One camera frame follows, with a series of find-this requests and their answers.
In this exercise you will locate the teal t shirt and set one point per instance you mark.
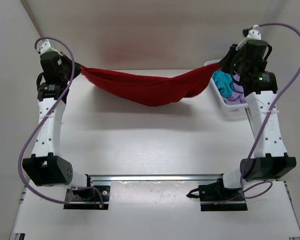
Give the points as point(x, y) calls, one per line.
point(224, 83)

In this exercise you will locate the white plastic basket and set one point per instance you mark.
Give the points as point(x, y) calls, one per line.
point(224, 107)

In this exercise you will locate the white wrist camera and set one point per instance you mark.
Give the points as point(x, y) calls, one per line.
point(251, 33)
point(46, 46)

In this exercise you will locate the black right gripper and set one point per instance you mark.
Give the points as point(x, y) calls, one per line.
point(224, 64)

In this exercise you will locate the red t shirt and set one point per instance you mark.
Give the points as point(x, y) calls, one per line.
point(151, 91)

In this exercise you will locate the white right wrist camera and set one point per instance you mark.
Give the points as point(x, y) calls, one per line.
point(251, 33)

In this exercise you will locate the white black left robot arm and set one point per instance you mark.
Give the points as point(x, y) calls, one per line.
point(45, 166)

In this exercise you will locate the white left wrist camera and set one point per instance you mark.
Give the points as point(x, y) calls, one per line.
point(46, 46)

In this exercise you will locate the aluminium table rail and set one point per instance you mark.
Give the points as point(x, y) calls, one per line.
point(154, 177)

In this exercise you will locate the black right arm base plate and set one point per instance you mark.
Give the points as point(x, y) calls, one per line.
point(214, 197)

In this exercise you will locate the lilac t shirt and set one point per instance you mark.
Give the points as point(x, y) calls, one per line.
point(237, 96)

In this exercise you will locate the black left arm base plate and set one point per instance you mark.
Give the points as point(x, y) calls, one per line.
point(89, 199)

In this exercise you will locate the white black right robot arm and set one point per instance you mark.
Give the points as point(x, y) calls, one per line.
point(268, 158)

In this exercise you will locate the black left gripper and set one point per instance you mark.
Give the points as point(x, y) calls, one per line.
point(63, 59)

